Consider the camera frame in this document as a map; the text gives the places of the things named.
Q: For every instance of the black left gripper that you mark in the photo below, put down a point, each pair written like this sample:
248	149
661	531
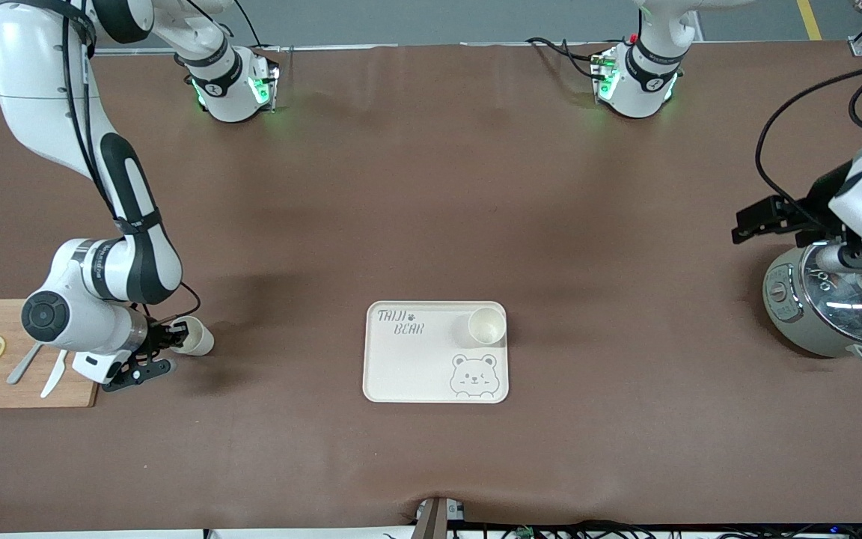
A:
812	203

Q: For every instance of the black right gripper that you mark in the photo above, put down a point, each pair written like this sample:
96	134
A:
156	335

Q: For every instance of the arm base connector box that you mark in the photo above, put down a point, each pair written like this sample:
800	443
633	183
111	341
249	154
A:
263	88
604	75

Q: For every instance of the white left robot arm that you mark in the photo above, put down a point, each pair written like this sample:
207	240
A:
640	82

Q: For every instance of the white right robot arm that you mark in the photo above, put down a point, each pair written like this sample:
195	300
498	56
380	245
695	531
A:
34	82

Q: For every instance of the white tray with bear print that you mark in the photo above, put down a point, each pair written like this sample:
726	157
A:
416	367

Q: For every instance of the grey-green electric cooking pot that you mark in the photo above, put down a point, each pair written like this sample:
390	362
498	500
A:
790	314

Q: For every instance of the glass pot lid with knob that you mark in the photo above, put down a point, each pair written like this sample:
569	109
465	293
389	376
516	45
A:
842	307

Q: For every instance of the white plastic knife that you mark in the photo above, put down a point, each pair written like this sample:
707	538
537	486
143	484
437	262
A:
53	382

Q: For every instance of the grey plastic knife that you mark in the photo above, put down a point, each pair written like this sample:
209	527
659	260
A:
19	372

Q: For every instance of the wooden cutting board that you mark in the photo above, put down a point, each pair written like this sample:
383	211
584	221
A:
19	397

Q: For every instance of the metal table edge bracket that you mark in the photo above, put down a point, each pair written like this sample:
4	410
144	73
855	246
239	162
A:
435	524

